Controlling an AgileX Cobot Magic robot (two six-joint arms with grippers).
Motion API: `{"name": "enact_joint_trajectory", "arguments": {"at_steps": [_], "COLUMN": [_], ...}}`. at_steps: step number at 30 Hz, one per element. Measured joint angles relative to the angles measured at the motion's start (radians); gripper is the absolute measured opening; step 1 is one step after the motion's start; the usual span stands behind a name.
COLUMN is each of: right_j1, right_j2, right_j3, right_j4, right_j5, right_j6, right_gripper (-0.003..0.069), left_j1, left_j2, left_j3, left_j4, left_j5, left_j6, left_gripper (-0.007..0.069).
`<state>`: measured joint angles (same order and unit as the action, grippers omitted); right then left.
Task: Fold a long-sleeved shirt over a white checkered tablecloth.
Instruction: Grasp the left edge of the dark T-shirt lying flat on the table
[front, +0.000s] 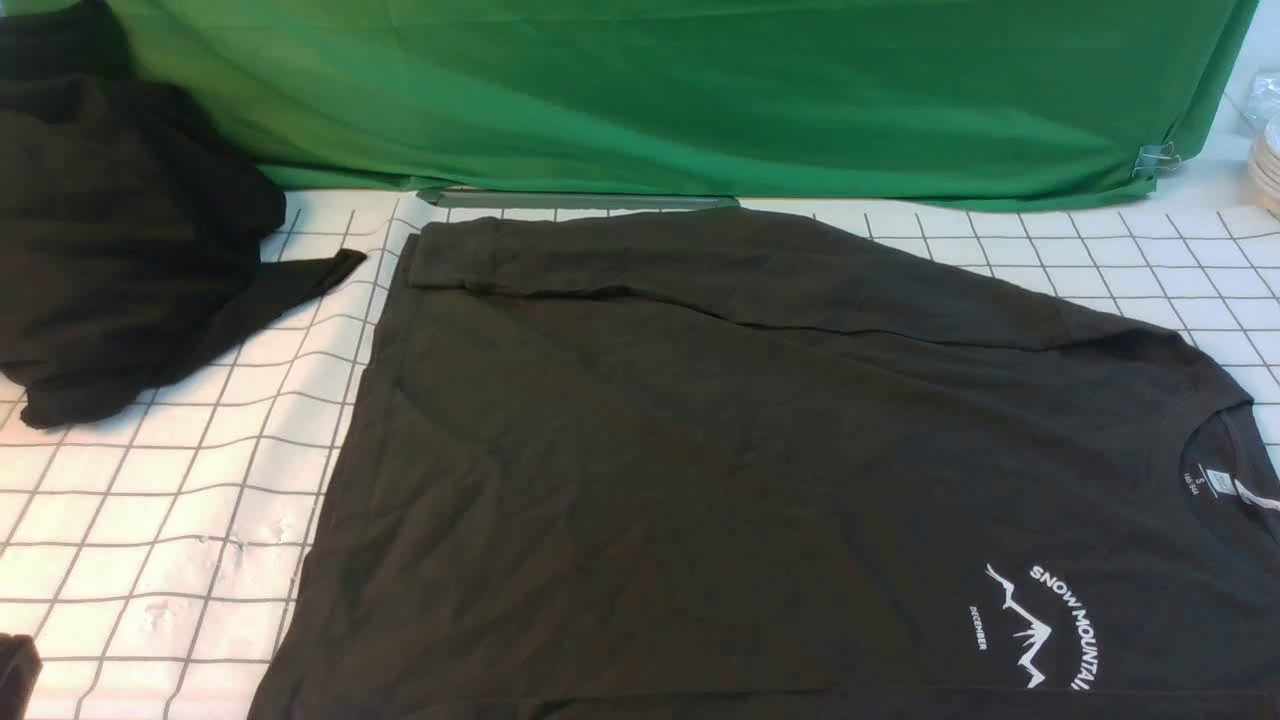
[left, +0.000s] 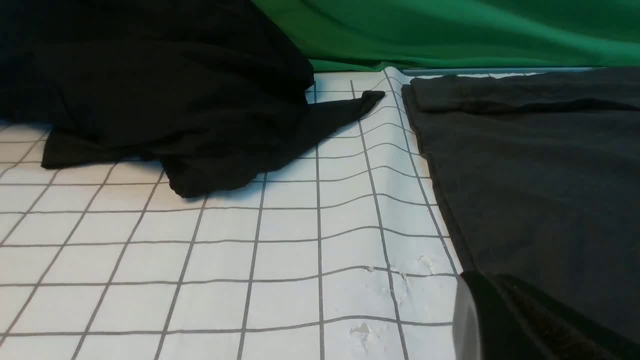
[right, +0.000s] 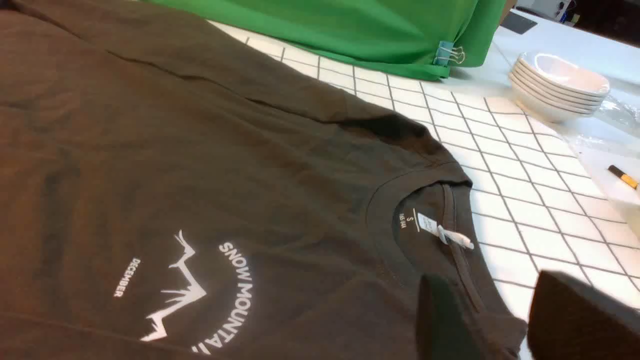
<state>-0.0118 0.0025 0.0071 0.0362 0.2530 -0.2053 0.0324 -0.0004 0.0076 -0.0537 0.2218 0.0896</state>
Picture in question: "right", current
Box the bottom white bowl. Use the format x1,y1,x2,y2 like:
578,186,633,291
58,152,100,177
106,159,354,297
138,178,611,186
510,81,594,123

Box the green backdrop cloth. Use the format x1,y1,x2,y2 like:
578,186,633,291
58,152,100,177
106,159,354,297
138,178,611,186
157,0,506,81

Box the top white bowl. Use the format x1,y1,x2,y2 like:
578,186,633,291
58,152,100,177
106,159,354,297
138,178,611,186
517,51,611,97

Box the clear plastic bag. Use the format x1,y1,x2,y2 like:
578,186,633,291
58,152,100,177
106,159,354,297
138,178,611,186
565,78,640,160

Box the gray long-sleeved shirt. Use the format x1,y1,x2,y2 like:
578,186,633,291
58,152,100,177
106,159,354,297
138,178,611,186
0,0,527,360

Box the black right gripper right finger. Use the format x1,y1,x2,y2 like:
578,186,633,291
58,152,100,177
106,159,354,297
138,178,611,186
526,270,640,360

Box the white bowl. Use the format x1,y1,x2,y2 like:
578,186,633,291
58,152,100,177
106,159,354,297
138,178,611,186
510,70,604,105
517,51,611,97
510,81,594,123
508,73,602,114
512,61,607,104

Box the white grid table mat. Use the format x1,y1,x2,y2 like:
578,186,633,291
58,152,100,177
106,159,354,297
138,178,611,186
207,20,640,360

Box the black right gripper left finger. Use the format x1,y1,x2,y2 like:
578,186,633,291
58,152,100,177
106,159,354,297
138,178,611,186
416,275,482,360

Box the black yellow marker pen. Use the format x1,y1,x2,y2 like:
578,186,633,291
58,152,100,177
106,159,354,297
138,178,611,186
607,165,639,191

